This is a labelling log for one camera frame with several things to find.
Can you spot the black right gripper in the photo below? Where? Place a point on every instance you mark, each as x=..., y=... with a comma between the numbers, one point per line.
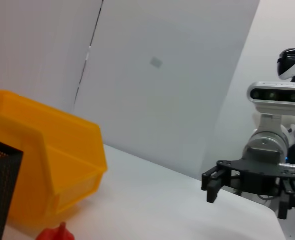
x=255, y=177

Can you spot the red-orange fruit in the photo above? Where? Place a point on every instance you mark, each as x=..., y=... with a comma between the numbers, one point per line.
x=55, y=233

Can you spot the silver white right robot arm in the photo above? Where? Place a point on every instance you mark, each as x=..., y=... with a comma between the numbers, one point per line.
x=267, y=140

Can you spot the black mesh pen holder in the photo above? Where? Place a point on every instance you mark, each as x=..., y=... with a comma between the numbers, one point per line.
x=0, y=187

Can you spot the white black robot head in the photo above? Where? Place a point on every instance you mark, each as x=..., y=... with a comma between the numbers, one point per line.
x=292, y=62

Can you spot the yellow plastic storage bin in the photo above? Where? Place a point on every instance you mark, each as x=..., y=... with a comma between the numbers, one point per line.
x=62, y=140

